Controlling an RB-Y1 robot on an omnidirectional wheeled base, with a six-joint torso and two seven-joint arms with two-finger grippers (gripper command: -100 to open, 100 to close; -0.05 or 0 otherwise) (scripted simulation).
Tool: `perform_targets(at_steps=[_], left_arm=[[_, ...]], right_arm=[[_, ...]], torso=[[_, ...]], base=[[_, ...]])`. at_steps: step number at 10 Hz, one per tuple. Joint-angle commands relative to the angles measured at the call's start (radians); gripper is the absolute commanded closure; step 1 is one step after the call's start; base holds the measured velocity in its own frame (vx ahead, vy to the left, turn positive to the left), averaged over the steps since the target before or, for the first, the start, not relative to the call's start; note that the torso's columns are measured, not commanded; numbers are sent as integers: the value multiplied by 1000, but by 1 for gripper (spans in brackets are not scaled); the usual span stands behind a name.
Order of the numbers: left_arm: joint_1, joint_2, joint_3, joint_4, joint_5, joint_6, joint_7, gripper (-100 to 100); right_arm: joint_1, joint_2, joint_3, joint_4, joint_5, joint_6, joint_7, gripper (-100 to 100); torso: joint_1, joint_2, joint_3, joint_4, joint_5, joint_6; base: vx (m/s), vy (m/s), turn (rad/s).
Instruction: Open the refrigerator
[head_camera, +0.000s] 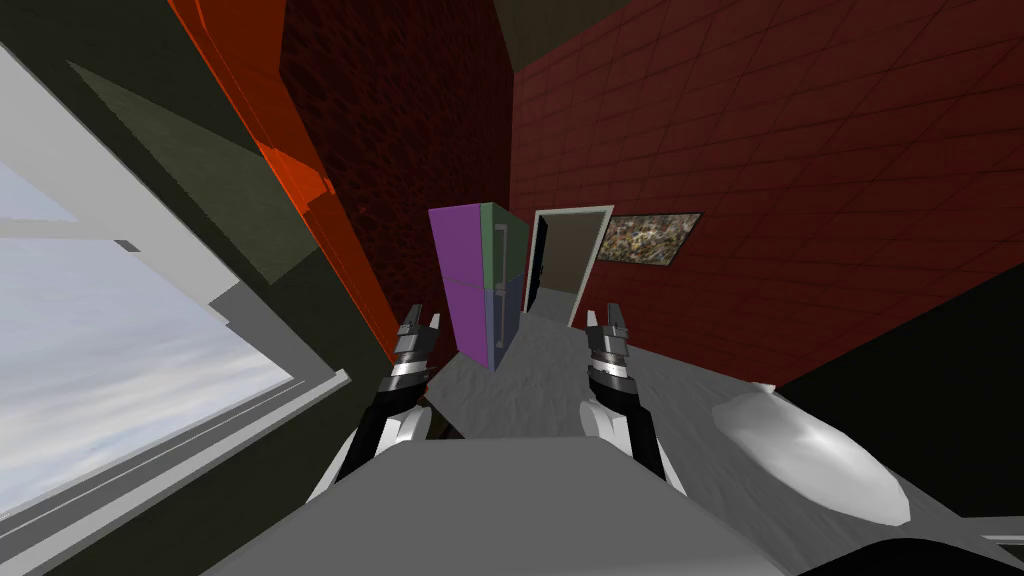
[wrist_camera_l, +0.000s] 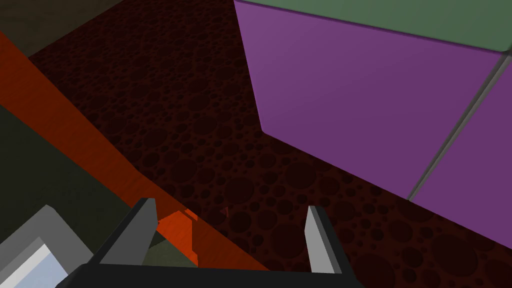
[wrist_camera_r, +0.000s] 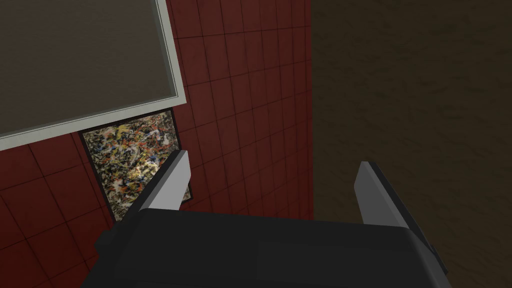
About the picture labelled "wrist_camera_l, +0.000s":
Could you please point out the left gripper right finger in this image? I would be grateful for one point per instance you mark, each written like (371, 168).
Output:
(320, 244)

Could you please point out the purple cabinet with green top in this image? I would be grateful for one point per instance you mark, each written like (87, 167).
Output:
(360, 100)

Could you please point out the grey framed window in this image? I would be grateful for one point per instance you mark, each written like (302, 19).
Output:
(34, 256)

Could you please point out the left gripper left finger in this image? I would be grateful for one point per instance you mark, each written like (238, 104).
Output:
(134, 236)

